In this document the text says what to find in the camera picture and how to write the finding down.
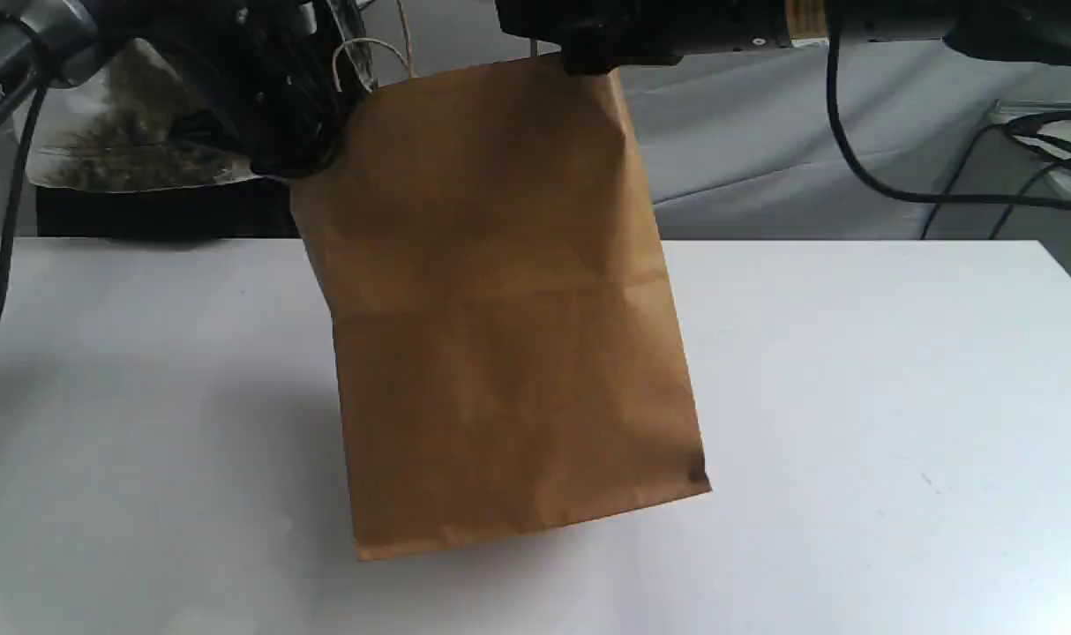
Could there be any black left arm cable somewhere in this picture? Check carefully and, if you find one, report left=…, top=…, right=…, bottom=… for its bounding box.
left=0, top=84, right=51, bottom=371

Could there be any white backdrop cloth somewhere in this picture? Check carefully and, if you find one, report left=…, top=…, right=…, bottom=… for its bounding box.
left=16, top=43, right=1067, bottom=240

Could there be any white side shelf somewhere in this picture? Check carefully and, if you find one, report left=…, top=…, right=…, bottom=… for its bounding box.
left=989, top=100, right=1071, bottom=201

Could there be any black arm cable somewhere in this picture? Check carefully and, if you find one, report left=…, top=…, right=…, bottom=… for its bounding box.
left=0, top=84, right=51, bottom=371
left=825, top=26, right=1071, bottom=213

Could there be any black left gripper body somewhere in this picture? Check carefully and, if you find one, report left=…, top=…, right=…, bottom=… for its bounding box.
left=139, top=1, right=366, bottom=177

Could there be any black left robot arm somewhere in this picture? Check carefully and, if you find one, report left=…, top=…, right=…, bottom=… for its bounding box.
left=0, top=1, right=366, bottom=178

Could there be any person in patterned shirt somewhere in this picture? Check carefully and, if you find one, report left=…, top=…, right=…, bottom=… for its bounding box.
left=25, top=41, right=297, bottom=245

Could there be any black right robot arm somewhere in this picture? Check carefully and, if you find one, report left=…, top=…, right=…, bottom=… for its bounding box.
left=495, top=1, right=1071, bottom=75

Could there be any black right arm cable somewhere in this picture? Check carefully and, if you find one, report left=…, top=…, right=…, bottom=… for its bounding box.
left=825, top=26, right=1071, bottom=213

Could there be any brown paper bag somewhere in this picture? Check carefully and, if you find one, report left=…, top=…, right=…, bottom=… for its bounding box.
left=291, top=54, right=712, bottom=560

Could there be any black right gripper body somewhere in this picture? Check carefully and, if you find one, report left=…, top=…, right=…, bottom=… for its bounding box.
left=495, top=1, right=766, bottom=75

